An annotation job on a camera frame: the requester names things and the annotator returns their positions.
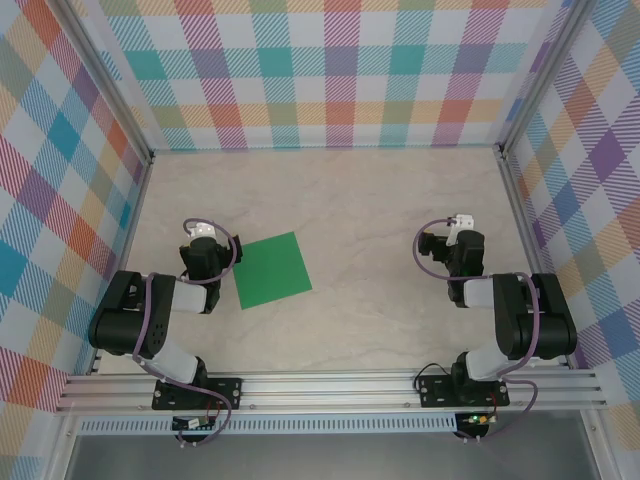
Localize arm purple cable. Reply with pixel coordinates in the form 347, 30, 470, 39
132, 217, 245, 448
412, 217, 544, 444

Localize aluminium side rail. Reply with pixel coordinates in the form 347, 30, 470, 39
495, 148, 572, 370
88, 155, 155, 376

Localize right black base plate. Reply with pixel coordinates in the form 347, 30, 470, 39
417, 375, 510, 409

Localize left aluminium side rail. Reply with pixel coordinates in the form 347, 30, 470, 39
88, 155, 155, 376

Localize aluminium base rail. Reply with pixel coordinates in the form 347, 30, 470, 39
55, 368, 609, 414

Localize right aluminium frame post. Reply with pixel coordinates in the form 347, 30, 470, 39
494, 0, 596, 157

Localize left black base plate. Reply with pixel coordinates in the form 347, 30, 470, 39
152, 377, 244, 412

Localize grey metal panel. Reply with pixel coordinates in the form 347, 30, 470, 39
64, 432, 601, 480

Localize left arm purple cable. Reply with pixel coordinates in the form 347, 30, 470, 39
132, 217, 245, 448

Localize right aluminium side rail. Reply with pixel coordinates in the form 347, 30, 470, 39
495, 148, 572, 370

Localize aluminium frame post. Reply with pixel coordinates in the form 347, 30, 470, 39
59, 0, 155, 164
494, 0, 596, 157

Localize green paper sheet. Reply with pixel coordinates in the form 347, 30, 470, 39
232, 231, 314, 311

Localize left aluminium frame post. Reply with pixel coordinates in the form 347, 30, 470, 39
59, 0, 155, 164

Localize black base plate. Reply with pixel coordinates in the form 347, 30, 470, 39
152, 377, 244, 412
417, 375, 510, 409

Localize left small circuit board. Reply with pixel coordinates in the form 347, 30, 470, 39
172, 417, 217, 432

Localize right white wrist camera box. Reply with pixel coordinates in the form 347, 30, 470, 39
446, 213, 475, 246

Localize slotted grey cable duct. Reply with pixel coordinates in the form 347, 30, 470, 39
78, 413, 459, 435

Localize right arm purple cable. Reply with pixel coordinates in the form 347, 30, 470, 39
412, 217, 544, 444

